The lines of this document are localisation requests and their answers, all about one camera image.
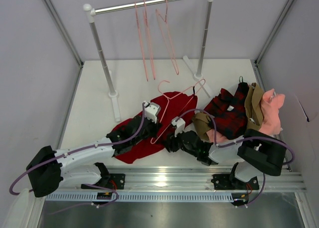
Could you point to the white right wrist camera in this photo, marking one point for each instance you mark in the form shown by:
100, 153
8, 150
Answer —
178, 125

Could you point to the red black plaid skirt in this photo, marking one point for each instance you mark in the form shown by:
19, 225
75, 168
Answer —
229, 111

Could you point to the aluminium mounting rail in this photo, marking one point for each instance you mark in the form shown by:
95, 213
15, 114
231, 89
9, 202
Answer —
197, 179

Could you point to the pink wire hanger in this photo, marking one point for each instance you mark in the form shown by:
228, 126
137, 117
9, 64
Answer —
141, 42
149, 41
201, 82
166, 36

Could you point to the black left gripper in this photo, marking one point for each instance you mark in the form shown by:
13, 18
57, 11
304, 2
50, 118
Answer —
148, 125

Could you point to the pink skirt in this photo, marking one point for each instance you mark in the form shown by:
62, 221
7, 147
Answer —
270, 106

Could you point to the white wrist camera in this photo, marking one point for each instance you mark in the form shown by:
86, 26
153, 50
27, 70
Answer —
151, 111
178, 125

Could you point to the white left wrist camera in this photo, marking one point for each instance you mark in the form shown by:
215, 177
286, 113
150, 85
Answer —
151, 111

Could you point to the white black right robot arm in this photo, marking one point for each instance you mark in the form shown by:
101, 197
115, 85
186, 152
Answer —
255, 154

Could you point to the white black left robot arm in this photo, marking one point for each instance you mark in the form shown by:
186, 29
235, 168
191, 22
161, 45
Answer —
52, 169

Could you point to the tan brown skirt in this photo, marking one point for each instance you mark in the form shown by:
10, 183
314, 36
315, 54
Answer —
205, 128

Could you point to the white slotted cable duct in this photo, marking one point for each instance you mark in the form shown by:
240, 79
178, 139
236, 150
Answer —
160, 197

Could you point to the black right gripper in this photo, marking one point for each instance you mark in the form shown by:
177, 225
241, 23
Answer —
173, 141

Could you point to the silver white clothes rack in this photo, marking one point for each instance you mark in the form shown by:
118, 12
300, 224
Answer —
90, 15

